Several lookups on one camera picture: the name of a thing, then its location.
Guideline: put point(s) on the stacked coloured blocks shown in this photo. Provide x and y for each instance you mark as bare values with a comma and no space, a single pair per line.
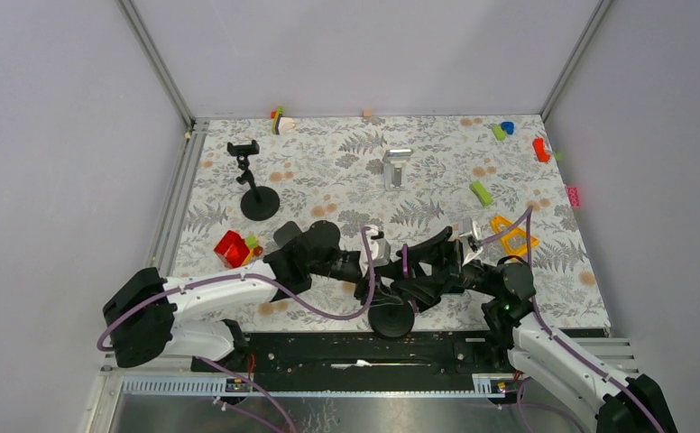
281,124

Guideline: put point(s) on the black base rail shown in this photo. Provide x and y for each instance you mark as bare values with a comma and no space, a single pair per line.
345,362

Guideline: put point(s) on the lime green block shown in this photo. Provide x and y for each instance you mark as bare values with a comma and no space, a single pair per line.
498,132

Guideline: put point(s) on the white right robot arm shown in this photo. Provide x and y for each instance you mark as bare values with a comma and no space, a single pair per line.
602,398

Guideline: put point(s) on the floral patterned mat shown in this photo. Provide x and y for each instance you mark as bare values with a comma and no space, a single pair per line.
330,168

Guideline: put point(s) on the red curved block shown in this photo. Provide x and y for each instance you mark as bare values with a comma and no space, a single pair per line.
540,150

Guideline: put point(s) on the pink lego brick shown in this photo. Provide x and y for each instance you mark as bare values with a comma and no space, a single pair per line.
573,196

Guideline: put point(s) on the green toy block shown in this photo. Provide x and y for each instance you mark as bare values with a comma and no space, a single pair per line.
482,193

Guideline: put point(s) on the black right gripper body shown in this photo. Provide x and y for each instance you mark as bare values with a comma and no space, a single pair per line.
468,277

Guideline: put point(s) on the yellow triangular plastic frame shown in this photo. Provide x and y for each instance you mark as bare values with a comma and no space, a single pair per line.
515,242

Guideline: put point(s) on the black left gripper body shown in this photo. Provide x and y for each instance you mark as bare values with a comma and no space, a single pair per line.
363,291

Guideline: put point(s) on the purple-edged smartphone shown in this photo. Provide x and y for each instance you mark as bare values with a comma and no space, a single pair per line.
405,268

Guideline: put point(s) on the black round-base phone stand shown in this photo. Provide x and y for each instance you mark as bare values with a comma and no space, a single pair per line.
259,203

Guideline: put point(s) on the silver metal phone stand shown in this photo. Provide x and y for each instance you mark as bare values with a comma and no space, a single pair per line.
394,162

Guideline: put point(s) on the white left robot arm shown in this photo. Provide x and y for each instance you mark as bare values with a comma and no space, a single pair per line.
151,316

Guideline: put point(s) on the red toy car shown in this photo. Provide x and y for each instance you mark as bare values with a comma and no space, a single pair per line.
234,250

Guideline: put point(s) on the blue heart block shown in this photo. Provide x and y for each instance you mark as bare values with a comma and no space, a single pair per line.
508,127

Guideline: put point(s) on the black phone stand with phone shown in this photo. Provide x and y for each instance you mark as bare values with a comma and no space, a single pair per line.
391,314

